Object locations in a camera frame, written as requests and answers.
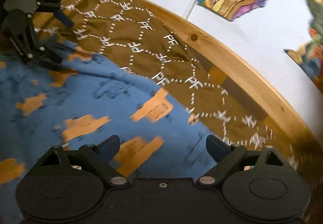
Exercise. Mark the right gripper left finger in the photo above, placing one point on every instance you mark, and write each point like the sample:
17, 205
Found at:
96, 158

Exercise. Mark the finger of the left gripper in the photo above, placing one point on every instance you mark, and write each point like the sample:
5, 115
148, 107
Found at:
63, 18

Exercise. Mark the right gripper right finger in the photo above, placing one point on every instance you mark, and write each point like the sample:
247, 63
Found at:
227, 160

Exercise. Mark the blue pants with orange trucks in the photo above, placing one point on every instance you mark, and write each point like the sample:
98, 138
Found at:
85, 102

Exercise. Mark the brown PF patterned duvet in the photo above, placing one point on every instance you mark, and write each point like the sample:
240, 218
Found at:
156, 57

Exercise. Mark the wooden bed frame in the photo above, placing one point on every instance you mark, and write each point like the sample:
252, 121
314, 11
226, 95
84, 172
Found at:
227, 62

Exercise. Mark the floral wall poster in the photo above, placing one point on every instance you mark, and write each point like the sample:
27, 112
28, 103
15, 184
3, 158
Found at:
309, 55

